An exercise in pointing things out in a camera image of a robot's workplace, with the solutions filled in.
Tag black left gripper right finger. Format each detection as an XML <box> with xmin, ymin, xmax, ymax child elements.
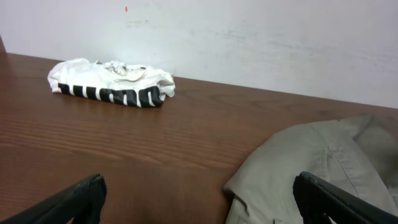
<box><xmin>293</xmin><ymin>172</ymin><xmax>397</xmax><ymax>224</ymax></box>

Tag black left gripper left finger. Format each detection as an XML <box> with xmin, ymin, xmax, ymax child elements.
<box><xmin>1</xmin><ymin>174</ymin><xmax>107</xmax><ymax>224</ymax></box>

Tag khaki green shorts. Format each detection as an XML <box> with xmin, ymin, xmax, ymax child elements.
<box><xmin>224</xmin><ymin>116</ymin><xmax>397</xmax><ymax>223</ymax></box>

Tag white black folded shirt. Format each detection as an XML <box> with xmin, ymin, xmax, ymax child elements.
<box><xmin>47</xmin><ymin>58</ymin><xmax>175</xmax><ymax>108</ymax></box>

